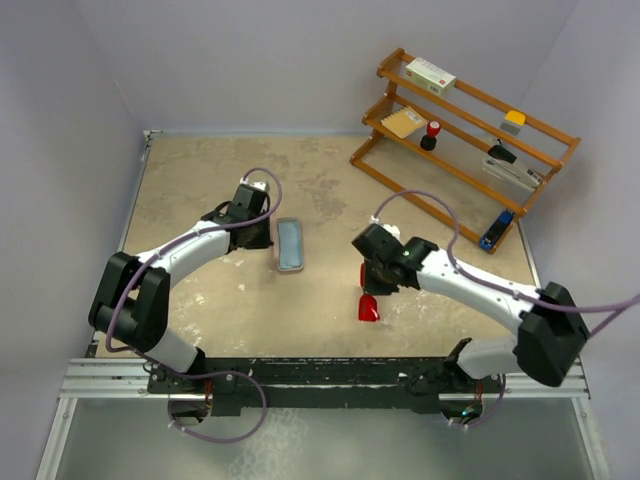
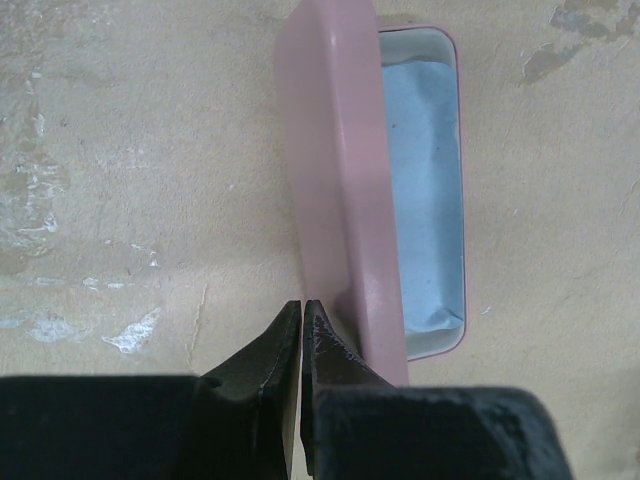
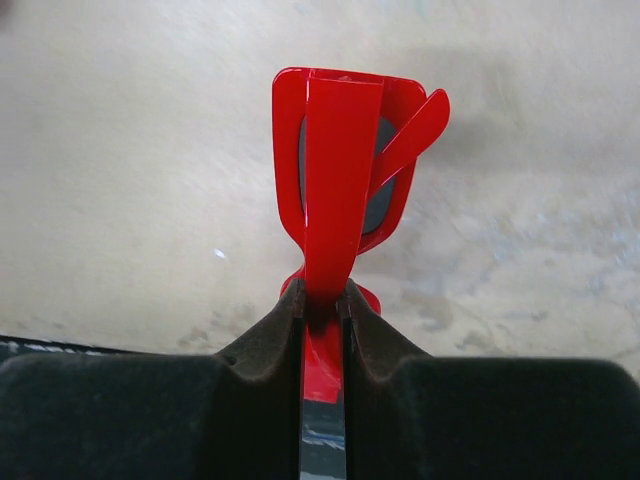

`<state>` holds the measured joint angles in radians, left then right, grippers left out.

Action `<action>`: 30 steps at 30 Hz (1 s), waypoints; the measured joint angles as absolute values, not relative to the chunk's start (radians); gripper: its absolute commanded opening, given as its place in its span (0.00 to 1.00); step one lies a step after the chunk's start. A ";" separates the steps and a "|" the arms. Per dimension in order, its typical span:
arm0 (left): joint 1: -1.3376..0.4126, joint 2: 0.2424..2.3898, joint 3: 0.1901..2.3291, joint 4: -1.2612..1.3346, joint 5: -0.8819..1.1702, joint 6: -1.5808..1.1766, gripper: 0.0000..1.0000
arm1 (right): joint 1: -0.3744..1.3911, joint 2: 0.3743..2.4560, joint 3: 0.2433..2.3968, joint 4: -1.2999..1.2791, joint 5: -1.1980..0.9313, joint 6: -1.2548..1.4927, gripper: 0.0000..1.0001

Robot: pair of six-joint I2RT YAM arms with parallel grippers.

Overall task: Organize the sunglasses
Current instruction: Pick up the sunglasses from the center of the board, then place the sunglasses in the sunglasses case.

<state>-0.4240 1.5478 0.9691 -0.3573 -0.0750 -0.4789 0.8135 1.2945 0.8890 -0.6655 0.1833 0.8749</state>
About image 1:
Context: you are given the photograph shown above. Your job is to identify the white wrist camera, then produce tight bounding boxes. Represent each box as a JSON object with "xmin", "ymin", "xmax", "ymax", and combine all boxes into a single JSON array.
[
  {"xmin": 370, "ymin": 216, "xmax": 401, "ymax": 240},
  {"xmin": 241, "ymin": 178, "xmax": 270, "ymax": 193}
]

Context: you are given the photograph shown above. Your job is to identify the white green box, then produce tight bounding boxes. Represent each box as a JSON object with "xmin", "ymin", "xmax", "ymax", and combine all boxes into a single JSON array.
[{"xmin": 405, "ymin": 57, "xmax": 457, "ymax": 97}]

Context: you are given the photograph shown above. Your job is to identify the pink glasses case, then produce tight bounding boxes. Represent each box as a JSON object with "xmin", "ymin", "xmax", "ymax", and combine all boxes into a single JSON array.
[{"xmin": 272, "ymin": 216, "xmax": 307, "ymax": 275}]

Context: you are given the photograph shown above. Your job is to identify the aluminium frame rail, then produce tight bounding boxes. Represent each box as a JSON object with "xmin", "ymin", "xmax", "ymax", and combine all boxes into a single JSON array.
[{"xmin": 505, "ymin": 357, "xmax": 591, "ymax": 399}]

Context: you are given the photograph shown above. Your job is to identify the blue stapler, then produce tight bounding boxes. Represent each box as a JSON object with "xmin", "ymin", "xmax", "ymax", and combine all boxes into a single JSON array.
[{"xmin": 479, "ymin": 209, "xmax": 514, "ymax": 251}]

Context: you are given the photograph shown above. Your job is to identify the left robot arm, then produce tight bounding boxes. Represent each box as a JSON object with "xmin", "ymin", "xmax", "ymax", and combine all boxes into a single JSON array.
[{"xmin": 88, "ymin": 182, "xmax": 273, "ymax": 392}]

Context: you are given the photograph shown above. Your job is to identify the brown envelope packet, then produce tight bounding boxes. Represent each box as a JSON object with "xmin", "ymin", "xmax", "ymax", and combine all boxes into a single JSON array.
[{"xmin": 381, "ymin": 106, "xmax": 427, "ymax": 138}]

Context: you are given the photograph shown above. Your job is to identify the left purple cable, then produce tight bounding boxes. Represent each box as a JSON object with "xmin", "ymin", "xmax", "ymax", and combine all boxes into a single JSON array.
[{"xmin": 103, "ymin": 167, "xmax": 284, "ymax": 443}]

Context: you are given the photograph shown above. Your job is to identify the black stapler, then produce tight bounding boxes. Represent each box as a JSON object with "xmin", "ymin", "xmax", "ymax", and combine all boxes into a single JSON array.
[{"xmin": 488, "ymin": 143, "xmax": 517, "ymax": 164}]

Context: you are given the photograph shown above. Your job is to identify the red sunglasses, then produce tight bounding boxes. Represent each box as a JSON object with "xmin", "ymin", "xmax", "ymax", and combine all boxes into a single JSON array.
[{"xmin": 357, "ymin": 263, "xmax": 380, "ymax": 323}]

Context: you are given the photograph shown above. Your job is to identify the yellow grey sponge block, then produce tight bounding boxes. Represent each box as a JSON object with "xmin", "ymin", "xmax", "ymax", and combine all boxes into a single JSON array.
[{"xmin": 500, "ymin": 110, "xmax": 526, "ymax": 137}]

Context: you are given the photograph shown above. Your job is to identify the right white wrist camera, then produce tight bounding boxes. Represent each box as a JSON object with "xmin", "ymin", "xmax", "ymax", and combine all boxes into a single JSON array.
[{"xmin": 370, "ymin": 216, "xmax": 401, "ymax": 240}]

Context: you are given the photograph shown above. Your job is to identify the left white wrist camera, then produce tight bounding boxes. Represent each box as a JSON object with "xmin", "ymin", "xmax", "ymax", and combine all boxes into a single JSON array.
[{"xmin": 241, "ymin": 178, "xmax": 270, "ymax": 193}]

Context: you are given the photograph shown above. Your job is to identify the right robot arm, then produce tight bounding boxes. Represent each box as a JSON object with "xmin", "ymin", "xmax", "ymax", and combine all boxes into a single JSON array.
[{"xmin": 352, "ymin": 223, "xmax": 590, "ymax": 391}]

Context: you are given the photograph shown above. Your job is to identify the red black stamp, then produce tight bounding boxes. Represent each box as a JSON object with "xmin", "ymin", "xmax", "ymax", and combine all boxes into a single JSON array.
[{"xmin": 420, "ymin": 120, "xmax": 441, "ymax": 151}]

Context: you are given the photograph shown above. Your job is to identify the wooden three-tier shelf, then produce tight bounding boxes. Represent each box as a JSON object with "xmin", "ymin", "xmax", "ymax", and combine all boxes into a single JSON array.
[{"xmin": 350, "ymin": 48, "xmax": 580, "ymax": 254}]

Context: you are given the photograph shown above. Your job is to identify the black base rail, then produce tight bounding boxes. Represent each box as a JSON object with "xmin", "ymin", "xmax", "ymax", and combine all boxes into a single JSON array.
[{"xmin": 148, "ymin": 357, "xmax": 500, "ymax": 417}]

